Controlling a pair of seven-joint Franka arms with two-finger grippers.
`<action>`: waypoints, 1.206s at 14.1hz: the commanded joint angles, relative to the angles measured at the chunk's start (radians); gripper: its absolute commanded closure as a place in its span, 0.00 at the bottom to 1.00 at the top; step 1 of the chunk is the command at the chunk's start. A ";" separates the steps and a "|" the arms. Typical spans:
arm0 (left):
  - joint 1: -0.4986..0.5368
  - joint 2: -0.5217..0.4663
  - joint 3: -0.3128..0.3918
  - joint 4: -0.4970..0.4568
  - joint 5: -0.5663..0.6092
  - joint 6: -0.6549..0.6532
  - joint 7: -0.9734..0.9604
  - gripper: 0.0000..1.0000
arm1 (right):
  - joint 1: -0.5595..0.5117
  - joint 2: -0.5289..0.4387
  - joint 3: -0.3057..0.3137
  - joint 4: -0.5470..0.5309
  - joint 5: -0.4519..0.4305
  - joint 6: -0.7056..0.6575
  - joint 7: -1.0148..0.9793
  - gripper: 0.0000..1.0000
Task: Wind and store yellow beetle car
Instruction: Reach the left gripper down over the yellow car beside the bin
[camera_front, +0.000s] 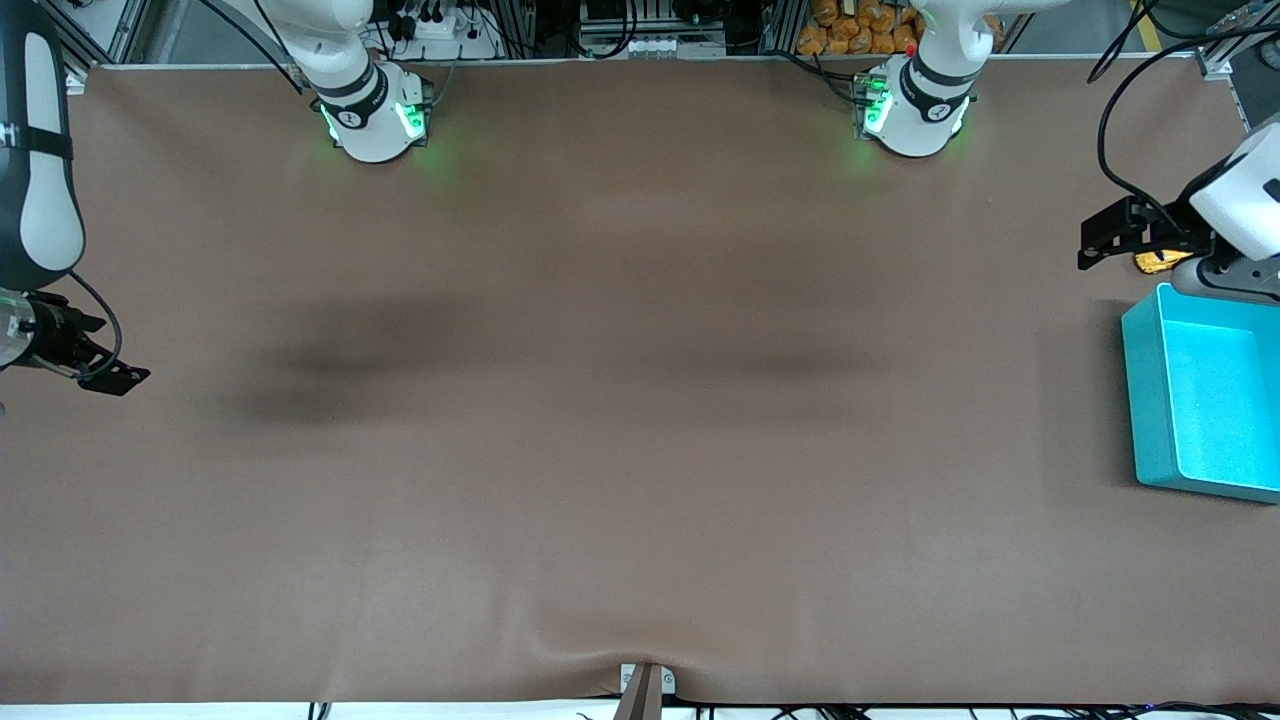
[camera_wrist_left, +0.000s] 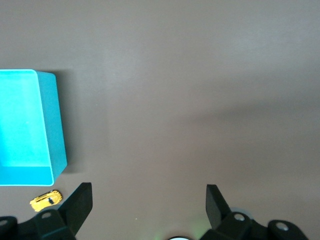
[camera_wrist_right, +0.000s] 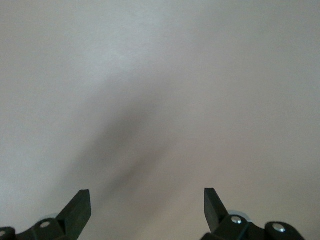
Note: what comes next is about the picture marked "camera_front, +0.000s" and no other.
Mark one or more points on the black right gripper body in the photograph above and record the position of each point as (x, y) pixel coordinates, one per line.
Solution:
(52, 335)

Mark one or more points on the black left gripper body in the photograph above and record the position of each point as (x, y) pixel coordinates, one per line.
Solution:
(1166, 231)

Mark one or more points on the yellow beetle toy car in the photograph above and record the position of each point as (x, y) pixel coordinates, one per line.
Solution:
(1160, 263)

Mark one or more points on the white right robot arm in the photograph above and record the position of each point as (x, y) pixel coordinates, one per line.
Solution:
(45, 200)

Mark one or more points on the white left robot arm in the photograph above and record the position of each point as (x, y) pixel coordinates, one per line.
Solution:
(915, 110)

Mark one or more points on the teal plastic storage bin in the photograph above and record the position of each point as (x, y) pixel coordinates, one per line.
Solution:
(1150, 400)

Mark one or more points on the pile of orange packets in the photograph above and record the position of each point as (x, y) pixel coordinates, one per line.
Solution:
(860, 30)

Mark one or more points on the white power strip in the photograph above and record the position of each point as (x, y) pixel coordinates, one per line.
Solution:
(440, 38)

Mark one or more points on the white terminal block device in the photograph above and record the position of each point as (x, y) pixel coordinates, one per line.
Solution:
(650, 46)

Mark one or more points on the brown table mat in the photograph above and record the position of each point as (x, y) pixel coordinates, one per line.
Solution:
(640, 450)

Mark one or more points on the metal table clamp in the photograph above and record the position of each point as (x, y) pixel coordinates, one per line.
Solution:
(640, 692)

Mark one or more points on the aluminium frame strut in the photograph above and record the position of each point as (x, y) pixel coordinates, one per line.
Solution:
(1215, 62)
(110, 30)

